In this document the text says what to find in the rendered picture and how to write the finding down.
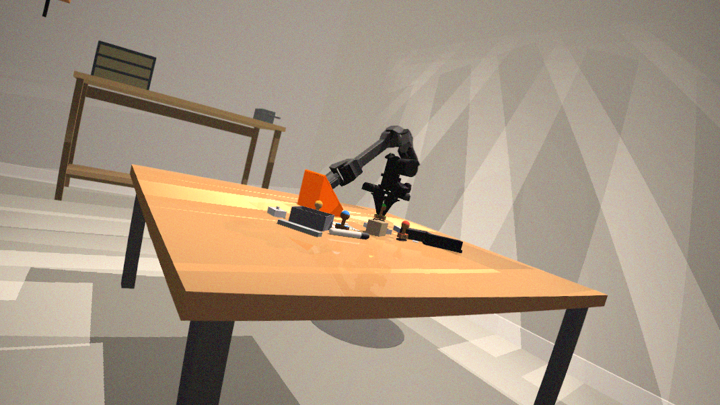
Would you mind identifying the dark grey flat bar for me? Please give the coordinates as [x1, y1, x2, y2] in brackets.
[277, 219, 322, 237]

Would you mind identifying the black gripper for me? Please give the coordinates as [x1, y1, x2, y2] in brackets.
[362, 171, 410, 216]

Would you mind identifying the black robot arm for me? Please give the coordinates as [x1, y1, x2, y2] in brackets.
[325, 126, 420, 196]

